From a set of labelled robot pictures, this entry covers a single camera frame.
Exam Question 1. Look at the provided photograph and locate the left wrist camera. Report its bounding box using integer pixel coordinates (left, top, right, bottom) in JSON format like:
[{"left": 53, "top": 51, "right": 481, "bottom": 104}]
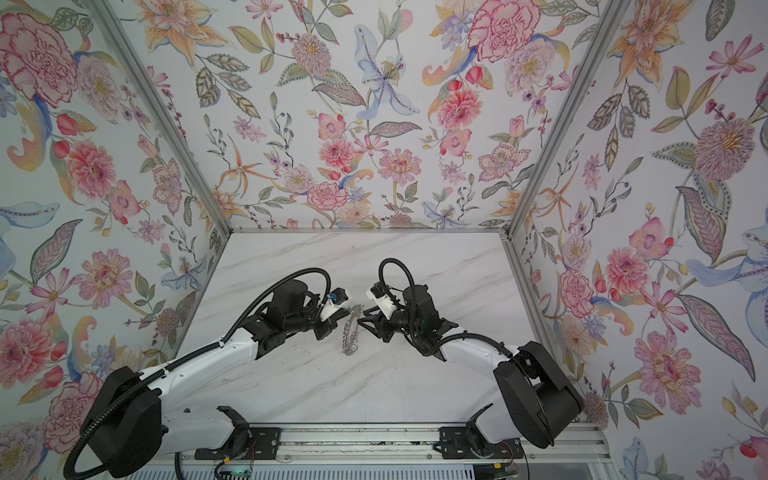
[{"left": 320, "top": 287, "right": 350, "bottom": 322}]

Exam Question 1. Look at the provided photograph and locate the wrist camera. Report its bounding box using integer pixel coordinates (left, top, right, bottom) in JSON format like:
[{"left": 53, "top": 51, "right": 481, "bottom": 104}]
[
  {"left": 320, "top": 287, "right": 350, "bottom": 322},
  {"left": 366, "top": 282, "right": 398, "bottom": 320}
]

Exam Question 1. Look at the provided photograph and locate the aluminium corner post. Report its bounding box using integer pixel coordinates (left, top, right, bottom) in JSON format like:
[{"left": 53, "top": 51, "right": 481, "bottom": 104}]
[
  {"left": 84, "top": 0, "right": 233, "bottom": 241},
  {"left": 505, "top": 1, "right": 626, "bottom": 241}
]

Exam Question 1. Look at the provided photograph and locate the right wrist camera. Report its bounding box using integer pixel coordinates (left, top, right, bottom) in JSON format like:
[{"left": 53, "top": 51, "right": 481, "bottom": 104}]
[{"left": 366, "top": 282, "right": 398, "bottom": 320}]

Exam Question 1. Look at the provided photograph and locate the aluminium mounting rail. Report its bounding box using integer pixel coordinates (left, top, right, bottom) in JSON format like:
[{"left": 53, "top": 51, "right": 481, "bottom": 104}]
[{"left": 152, "top": 423, "right": 610, "bottom": 464}]

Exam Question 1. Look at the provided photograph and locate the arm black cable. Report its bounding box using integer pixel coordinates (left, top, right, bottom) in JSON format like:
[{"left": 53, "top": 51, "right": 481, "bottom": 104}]
[
  {"left": 221, "top": 267, "right": 333, "bottom": 343},
  {"left": 377, "top": 257, "right": 418, "bottom": 313}
]

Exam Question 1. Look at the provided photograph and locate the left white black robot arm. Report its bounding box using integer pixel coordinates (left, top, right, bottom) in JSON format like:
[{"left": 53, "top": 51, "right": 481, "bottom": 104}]
[{"left": 63, "top": 275, "right": 351, "bottom": 479}]

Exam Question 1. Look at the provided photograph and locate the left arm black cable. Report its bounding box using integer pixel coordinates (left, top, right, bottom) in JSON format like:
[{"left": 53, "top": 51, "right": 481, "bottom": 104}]
[{"left": 221, "top": 267, "right": 333, "bottom": 343}]

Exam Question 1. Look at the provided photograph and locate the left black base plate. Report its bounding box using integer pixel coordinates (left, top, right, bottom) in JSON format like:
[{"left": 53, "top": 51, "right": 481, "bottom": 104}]
[{"left": 194, "top": 427, "right": 282, "bottom": 461}]

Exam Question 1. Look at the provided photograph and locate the right aluminium corner post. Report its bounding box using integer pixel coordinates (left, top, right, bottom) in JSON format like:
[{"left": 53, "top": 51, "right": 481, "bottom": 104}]
[{"left": 505, "top": 1, "right": 626, "bottom": 241}]

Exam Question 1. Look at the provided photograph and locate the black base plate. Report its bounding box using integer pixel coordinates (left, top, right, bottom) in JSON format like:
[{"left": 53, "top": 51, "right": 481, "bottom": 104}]
[
  {"left": 194, "top": 427, "right": 282, "bottom": 461},
  {"left": 432, "top": 426, "right": 524, "bottom": 461}
]

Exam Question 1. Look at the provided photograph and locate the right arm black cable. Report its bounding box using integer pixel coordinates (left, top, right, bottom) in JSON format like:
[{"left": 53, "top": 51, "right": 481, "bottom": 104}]
[{"left": 377, "top": 257, "right": 418, "bottom": 313}]

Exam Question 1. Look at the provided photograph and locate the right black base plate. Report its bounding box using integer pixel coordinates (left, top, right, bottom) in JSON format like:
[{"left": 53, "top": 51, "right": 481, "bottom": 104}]
[{"left": 432, "top": 426, "right": 524, "bottom": 461}]

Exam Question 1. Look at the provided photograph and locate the left aluminium corner post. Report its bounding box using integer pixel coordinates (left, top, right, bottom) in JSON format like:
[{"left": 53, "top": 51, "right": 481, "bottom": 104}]
[{"left": 84, "top": 0, "right": 233, "bottom": 241}]

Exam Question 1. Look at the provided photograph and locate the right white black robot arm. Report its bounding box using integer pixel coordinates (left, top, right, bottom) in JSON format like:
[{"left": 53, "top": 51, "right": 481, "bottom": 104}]
[{"left": 359, "top": 282, "right": 584, "bottom": 449}]

